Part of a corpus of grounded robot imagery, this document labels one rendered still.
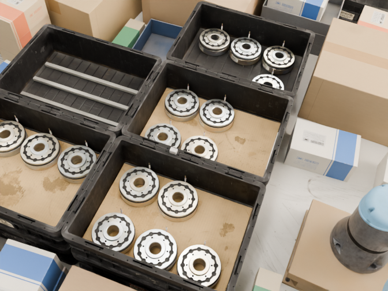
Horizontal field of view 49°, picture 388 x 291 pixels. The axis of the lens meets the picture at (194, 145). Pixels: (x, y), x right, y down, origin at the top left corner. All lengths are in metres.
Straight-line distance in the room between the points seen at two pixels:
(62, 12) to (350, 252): 1.18
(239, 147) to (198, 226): 0.27
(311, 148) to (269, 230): 0.28
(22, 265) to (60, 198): 0.20
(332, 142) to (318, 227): 0.29
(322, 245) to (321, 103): 0.48
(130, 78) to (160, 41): 0.34
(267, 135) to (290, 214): 0.24
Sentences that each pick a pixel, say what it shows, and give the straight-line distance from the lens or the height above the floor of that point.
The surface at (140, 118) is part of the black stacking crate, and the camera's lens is 1.19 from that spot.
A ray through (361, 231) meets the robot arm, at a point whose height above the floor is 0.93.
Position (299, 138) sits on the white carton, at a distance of 1.33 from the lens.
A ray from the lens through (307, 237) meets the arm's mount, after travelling 1.18.
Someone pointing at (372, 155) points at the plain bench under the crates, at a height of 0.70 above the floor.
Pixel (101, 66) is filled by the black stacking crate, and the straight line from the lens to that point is 1.42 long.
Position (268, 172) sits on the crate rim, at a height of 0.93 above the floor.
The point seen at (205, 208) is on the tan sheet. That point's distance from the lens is 1.11.
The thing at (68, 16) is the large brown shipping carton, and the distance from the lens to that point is 1.59.
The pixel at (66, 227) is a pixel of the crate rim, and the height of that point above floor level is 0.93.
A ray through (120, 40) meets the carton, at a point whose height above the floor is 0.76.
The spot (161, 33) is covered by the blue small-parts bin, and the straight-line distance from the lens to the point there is 1.70.
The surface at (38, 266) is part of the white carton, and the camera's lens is 1.04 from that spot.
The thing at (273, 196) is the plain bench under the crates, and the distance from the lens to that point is 1.30.
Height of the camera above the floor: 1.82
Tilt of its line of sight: 55 degrees down
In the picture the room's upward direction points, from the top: 4 degrees clockwise
